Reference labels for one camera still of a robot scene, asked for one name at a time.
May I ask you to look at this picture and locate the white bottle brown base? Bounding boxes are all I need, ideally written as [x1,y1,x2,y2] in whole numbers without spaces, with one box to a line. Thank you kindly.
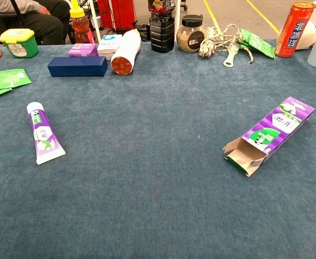
[110,29,142,77]

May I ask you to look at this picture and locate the orange drink can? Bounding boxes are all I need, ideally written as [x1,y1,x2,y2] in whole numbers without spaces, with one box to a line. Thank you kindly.
[274,1,315,58]

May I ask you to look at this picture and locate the purple toothpaste carton box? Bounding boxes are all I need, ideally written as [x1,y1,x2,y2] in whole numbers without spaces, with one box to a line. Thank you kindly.
[222,96,316,178]

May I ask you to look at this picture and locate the white upright pole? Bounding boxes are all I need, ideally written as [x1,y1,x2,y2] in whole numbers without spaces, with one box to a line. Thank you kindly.
[174,0,181,43]

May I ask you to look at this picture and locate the honey bottle yellow cap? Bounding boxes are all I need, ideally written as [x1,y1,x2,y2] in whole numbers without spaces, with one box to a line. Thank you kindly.
[69,0,94,44]

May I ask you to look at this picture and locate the green container yellow lid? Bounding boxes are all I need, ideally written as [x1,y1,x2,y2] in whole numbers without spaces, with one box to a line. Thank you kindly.
[0,28,39,59]

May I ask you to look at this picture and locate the white packet with blue print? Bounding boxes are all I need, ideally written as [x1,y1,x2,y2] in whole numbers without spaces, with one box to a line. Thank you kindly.
[97,34,123,61]

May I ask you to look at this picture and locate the light green bottle opener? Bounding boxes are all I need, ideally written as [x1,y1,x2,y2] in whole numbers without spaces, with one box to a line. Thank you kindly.
[223,43,241,67]

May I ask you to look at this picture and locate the beige braided rope bundle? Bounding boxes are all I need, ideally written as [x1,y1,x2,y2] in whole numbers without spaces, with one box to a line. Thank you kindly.
[198,23,255,64]

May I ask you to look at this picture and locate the black tripod leg stand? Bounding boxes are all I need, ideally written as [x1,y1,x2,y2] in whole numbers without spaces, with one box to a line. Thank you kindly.
[9,0,28,29]

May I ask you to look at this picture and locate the beige round bowl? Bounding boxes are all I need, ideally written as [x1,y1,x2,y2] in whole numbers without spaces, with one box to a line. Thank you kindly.
[295,20,316,51]

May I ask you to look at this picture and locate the navy blue long box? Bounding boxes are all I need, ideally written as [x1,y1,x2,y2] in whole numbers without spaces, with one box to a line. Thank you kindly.
[47,56,108,78]

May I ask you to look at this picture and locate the blue table cloth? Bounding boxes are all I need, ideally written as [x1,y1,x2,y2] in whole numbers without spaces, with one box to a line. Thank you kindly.
[0,39,316,259]

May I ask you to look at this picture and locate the purple white toothpaste tube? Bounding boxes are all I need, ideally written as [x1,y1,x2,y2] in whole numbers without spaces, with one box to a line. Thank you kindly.
[26,101,66,166]

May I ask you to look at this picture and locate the dark drink bottle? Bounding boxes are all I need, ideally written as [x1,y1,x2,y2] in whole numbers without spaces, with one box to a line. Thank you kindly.
[148,0,175,53]

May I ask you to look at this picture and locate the grain jar black lid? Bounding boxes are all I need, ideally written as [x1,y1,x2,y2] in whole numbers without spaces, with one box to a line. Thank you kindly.
[176,14,206,53]

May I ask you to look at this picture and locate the red cabinet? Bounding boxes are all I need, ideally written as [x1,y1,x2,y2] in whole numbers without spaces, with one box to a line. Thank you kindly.
[97,0,137,31]

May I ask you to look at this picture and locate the green sachet by rope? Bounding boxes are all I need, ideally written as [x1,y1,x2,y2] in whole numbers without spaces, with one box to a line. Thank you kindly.
[240,28,276,59]
[235,37,249,52]

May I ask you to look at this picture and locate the small purple box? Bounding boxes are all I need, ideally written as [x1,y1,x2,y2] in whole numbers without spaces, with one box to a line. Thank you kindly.
[68,43,99,58]

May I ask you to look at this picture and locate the white metal stand leg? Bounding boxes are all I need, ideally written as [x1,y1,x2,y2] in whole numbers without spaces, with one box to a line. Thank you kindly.
[87,0,102,44]

